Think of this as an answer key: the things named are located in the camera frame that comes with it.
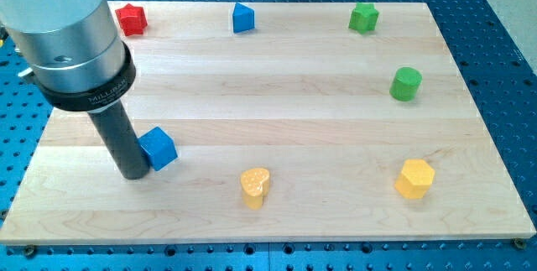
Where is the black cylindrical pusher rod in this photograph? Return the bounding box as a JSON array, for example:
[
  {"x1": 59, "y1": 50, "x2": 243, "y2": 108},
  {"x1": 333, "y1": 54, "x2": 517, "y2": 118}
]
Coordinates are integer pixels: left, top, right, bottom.
[{"x1": 88, "y1": 101, "x2": 150, "y2": 180}]

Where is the yellow hexagon block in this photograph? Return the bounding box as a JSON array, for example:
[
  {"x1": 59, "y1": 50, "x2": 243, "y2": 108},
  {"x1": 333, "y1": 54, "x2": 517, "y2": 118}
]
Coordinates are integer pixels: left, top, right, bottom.
[{"x1": 394, "y1": 159, "x2": 435, "y2": 200}]

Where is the blue cube block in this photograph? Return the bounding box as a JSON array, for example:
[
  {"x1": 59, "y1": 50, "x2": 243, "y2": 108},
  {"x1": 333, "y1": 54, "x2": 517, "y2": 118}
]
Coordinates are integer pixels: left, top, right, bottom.
[{"x1": 138, "y1": 127, "x2": 179, "y2": 171}]

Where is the light wooden board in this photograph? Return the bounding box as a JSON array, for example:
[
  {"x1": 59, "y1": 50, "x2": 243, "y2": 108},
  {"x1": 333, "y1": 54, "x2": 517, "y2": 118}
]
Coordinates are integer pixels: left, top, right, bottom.
[{"x1": 1, "y1": 2, "x2": 535, "y2": 245}]

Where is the green star block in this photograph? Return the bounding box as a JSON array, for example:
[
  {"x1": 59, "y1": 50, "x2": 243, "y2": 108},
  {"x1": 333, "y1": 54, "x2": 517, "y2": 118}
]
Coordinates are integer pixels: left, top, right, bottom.
[{"x1": 348, "y1": 3, "x2": 379, "y2": 34}]

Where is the red star block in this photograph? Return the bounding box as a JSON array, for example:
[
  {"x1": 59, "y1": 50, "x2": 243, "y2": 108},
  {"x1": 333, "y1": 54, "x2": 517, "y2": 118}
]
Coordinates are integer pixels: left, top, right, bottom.
[{"x1": 115, "y1": 3, "x2": 148, "y2": 36}]

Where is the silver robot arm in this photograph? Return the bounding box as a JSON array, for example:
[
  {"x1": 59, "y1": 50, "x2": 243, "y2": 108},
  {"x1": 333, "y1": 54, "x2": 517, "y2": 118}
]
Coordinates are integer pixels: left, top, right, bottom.
[{"x1": 1, "y1": 0, "x2": 136, "y2": 112}]

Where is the yellow heart block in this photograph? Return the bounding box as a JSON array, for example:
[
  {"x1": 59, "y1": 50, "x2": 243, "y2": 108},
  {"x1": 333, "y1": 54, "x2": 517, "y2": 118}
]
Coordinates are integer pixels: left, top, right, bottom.
[{"x1": 240, "y1": 168, "x2": 270, "y2": 210}]

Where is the green cylinder block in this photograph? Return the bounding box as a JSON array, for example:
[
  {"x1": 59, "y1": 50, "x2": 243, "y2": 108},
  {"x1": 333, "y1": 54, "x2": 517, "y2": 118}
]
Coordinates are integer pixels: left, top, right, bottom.
[{"x1": 389, "y1": 67, "x2": 422, "y2": 102}]

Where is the blue triangle block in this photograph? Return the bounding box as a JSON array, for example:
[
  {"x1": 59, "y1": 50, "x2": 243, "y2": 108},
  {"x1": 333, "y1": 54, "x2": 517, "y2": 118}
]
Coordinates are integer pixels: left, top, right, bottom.
[{"x1": 232, "y1": 3, "x2": 255, "y2": 34}]

